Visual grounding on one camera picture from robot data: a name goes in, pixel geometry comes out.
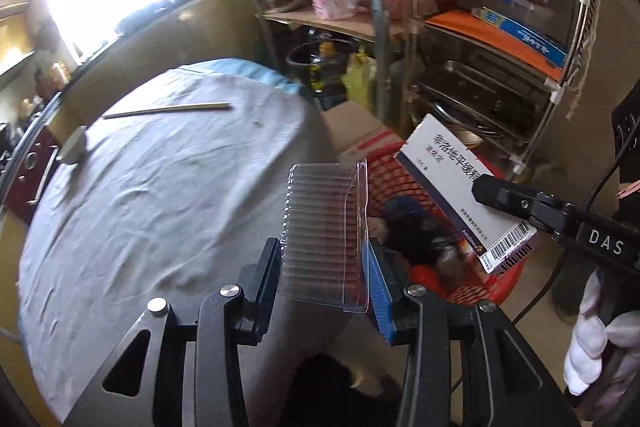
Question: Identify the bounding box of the thin wooden stick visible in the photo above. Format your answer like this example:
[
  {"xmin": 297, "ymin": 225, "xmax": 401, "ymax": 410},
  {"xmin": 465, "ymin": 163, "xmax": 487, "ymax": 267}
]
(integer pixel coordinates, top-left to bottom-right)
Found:
[{"xmin": 102, "ymin": 102, "xmax": 233, "ymax": 120}]

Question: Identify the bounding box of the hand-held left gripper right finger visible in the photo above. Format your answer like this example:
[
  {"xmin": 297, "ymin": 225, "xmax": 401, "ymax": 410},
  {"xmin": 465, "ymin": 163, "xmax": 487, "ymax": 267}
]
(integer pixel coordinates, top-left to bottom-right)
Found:
[{"xmin": 367, "ymin": 239, "xmax": 583, "ymax": 427}]

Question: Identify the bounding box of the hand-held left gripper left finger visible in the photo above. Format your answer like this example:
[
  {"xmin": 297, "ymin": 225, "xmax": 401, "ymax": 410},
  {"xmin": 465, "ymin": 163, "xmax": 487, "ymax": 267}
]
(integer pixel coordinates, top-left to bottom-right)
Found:
[{"xmin": 62, "ymin": 237, "xmax": 281, "ymax": 427}]

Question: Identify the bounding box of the person's right hand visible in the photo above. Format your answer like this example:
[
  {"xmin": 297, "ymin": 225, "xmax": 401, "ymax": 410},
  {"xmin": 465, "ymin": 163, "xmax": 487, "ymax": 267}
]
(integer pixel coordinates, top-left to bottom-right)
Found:
[{"xmin": 564, "ymin": 271, "xmax": 640, "ymax": 396}]

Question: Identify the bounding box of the yellow plastic bag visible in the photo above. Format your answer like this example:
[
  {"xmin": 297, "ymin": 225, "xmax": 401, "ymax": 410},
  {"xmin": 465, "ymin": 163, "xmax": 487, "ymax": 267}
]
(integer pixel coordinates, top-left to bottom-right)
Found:
[{"xmin": 342, "ymin": 49, "xmax": 378, "ymax": 110}]

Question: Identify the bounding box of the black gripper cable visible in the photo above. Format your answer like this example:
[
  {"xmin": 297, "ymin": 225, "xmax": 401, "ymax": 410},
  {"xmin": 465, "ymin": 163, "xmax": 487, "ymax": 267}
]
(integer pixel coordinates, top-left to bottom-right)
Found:
[{"xmin": 582, "ymin": 147, "xmax": 640, "ymax": 208}]

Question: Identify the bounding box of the dark red cabinet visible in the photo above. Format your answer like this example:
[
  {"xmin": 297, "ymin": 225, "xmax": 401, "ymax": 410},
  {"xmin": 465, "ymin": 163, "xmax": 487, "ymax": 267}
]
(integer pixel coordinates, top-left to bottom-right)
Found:
[{"xmin": 0, "ymin": 127, "xmax": 63, "ymax": 225}]

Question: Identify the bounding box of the white medicine box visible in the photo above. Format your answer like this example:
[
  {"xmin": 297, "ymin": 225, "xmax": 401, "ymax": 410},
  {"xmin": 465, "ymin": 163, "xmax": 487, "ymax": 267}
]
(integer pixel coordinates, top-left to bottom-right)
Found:
[{"xmin": 395, "ymin": 113, "xmax": 537, "ymax": 277}]

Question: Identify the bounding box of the cardboard box with red tape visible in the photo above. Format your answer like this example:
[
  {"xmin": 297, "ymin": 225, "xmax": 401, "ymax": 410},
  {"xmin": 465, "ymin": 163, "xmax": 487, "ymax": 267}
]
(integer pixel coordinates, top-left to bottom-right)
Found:
[{"xmin": 320, "ymin": 101, "xmax": 406, "ymax": 165}]

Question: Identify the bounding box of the cooking oil bottle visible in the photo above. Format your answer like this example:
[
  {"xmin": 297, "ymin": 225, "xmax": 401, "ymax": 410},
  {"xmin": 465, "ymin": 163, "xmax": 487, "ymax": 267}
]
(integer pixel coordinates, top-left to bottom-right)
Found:
[{"xmin": 309, "ymin": 41, "xmax": 346, "ymax": 95}]

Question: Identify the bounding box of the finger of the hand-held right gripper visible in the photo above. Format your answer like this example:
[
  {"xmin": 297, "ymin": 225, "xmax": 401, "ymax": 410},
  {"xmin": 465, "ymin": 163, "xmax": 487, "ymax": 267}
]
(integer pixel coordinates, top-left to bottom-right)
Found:
[{"xmin": 471, "ymin": 174, "xmax": 581, "ymax": 240}]

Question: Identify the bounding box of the grey tablecloth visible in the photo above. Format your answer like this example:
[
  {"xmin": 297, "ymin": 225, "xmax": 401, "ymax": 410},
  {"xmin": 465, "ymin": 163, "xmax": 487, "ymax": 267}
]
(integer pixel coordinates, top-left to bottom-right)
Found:
[{"xmin": 17, "ymin": 58, "xmax": 371, "ymax": 423}]

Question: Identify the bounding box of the clear plastic ridged tray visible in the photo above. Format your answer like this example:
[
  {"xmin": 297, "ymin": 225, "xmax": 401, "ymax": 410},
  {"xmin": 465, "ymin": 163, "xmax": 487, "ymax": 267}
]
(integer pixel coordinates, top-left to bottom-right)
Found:
[{"xmin": 276, "ymin": 158, "xmax": 371, "ymax": 314}]

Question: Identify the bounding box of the red plastic mesh basket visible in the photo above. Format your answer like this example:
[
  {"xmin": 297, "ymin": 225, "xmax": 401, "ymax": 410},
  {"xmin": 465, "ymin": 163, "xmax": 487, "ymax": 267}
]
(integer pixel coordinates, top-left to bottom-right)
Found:
[{"xmin": 367, "ymin": 142, "xmax": 531, "ymax": 305}]

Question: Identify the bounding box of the steel tray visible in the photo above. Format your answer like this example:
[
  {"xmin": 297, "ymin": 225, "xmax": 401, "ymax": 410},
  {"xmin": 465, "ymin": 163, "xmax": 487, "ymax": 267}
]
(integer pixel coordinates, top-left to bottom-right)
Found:
[{"xmin": 420, "ymin": 59, "xmax": 546, "ymax": 128}]

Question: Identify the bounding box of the metal shelf rack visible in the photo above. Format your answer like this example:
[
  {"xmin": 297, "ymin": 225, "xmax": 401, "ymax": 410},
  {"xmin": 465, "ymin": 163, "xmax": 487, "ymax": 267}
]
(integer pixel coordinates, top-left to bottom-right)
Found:
[{"xmin": 237, "ymin": 0, "xmax": 606, "ymax": 178}]

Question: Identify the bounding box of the black round pot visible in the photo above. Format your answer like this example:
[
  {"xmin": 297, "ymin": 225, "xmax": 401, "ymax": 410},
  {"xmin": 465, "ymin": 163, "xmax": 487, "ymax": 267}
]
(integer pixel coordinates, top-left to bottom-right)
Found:
[{"xmin": 286, "ymin": 38, "xmax": 353, "ymax": 90}]

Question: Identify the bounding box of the long blue box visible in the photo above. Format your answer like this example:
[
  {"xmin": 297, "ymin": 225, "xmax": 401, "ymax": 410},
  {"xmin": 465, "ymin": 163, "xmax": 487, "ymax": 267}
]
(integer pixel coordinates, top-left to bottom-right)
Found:
[{"xmin": 472, "ymin": 7, "xmax": 568, "ymax": 68}]

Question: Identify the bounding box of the blue crumpled wrapper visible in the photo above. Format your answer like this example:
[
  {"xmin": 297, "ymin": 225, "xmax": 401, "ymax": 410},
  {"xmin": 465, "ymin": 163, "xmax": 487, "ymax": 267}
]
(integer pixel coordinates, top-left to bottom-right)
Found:
[{"xmin": 385, "ymin": 197, "xmax": 426, "ymax": 220}]

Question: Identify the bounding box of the orange board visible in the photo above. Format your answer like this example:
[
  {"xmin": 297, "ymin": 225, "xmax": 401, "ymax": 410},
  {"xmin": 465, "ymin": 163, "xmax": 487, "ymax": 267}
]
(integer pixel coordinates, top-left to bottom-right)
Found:
[{"xmin": 425, "ymin": 11, "xmax": 563, "ymax": 80}]

